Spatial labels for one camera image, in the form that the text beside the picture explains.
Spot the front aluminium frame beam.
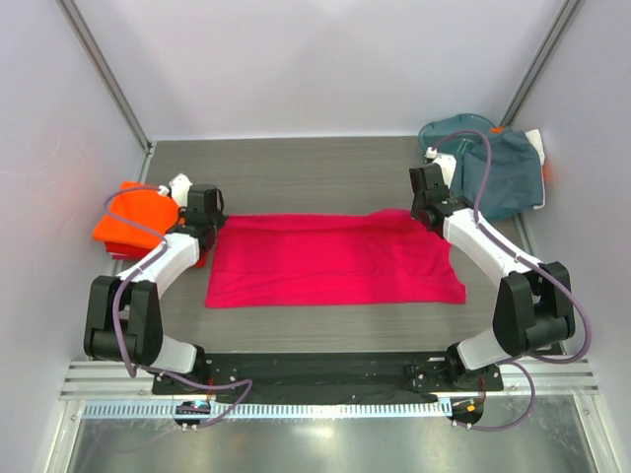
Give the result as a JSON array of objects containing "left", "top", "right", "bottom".
[{"left": 60, "top": 358, "right": 600, "bottom": 400}]

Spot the pink t shirt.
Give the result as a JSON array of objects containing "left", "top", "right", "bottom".
[{"left": 205, "top": 210, "right": 466, "bottom": 309}]

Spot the teal plastic basket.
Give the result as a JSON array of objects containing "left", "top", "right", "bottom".
[{"left": 417, "top": 113, "right": 495, "bottom": 160}]

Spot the white cloth in basket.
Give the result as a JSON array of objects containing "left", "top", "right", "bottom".
[{"left": 525, "top": 129, "right": 545, "bottom": 167}]

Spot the right aluminium frame post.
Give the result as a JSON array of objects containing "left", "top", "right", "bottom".
[{"left": 499, "top": 0, "right": 585, "bottom": 127}]

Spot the grey blue t shirt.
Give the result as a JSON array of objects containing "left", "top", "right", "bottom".
[{"left": 451, "top": 129, "right": 544, "bottom": 222}]

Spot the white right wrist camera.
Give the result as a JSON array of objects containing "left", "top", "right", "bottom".
[{"left": 425, "top": 147, "right": 456, "bottom": 186}]

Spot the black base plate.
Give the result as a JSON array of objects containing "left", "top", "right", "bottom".
[{"left": 150, "top": 352, "right": 505, "bottom": 406}]

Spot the orange folded t shirt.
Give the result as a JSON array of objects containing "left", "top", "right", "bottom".
[{"left": 93, "top": 190, "right": 178, "bottom": 250}]

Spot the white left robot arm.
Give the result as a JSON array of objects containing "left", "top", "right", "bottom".
[{"left": 84, "top": 174, "right": 228, "bottom": 394}]

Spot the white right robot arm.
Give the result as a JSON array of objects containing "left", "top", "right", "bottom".
[{"left": 409, "top": 163, "right": 576, "bottom": 390}]

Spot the left aluminium frame post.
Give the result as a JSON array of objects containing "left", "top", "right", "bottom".
[{"left": 56, "top": 0, "right": 152, "bottom": 155}]

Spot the slotted metal cable rail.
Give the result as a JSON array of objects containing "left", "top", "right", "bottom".
[{"left": 82, "top": 398, "right": 452, "bottom": 420}]

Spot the aluminium frame post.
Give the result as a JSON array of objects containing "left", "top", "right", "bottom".
[
  {"left": 56, "top": 0, "right": 152, "bottom": 155},
  {"left": 499, "top": 0, "right": 585, "bottom": 127}
]

